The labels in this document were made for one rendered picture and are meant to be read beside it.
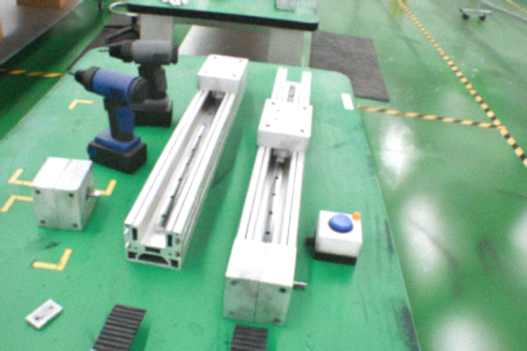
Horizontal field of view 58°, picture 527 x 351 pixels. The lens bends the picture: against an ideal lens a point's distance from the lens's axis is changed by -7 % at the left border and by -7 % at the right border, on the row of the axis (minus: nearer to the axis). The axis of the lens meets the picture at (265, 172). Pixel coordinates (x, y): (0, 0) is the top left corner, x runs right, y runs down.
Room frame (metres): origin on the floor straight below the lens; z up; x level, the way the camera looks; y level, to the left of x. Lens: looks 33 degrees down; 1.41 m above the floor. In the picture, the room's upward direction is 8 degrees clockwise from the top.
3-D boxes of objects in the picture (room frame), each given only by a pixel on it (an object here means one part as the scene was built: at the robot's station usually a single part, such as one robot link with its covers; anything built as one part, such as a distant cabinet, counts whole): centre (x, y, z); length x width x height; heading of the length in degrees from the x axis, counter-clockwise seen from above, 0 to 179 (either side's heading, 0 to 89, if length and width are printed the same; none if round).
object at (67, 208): (0.74, 0.37, 0.83); 0.11 x 0.10 x 0.10; 94
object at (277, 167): (1.03, -0.03, 0.82); 0.80 x 0.10 x 0.09; 178
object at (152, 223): (1.03, 0.16, 0.82); 0.80 x 0.10 x 0.09; 178
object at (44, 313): (0.48, 0.31, 0.78); 0.05 x 0.03 x 0.01; 154
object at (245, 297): (0.58, -0.03, 0.83); 0.12 x 0.09 x 0.10; 88
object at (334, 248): (0.74, -0.14, 0.81); 0.10 x 0.08 x 0.06; 88
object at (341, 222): (0.74, -0.15, 0.84); 0.04 x 0.04 x 0.02
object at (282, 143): (1.03, -0.03, 0.87); 0.16 x 0.11 x 0.07; 178
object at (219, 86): (1.28, 0.15, 0.87); 0.16 x 0.11 x 0.07; 178
